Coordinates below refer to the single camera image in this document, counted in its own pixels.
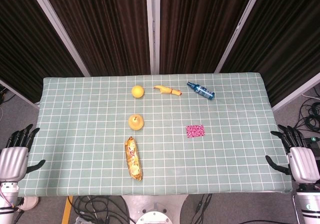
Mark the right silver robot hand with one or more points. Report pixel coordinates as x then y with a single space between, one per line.
302 161

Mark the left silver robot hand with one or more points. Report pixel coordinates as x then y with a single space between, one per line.
12 159

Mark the pink patterned packet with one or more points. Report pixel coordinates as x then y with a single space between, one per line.
195 131

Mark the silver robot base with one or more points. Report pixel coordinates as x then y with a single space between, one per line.
155 209

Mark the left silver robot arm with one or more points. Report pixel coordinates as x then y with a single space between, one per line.
6 201

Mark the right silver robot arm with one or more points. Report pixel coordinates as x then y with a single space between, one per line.
310 204

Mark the black device green light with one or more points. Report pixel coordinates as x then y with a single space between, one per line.
312 143

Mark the white round foot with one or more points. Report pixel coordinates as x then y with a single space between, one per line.
28 202

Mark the green checked tablecloth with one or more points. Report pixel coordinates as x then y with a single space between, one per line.
75 134

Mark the yellow floor tape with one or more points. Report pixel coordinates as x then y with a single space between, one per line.
67 209

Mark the dark brown curtain panel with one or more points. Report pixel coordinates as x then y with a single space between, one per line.
287 42
105 29
25 47
200 27

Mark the blue spray bottle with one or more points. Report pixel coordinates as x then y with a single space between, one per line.
203 91

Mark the gold snack package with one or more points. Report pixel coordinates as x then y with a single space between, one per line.
133 159

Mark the yellow pear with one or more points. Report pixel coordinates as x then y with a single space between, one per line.
135 122

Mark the yellow round fruit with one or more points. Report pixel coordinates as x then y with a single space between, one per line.
138 91

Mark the yellow rubber chicken toy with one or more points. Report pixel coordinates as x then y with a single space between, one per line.
166 90

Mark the white metal frame rail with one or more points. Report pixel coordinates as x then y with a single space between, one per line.
20 94
295 91

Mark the white metal frame post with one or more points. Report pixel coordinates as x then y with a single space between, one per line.
59 29
149 34
237 29

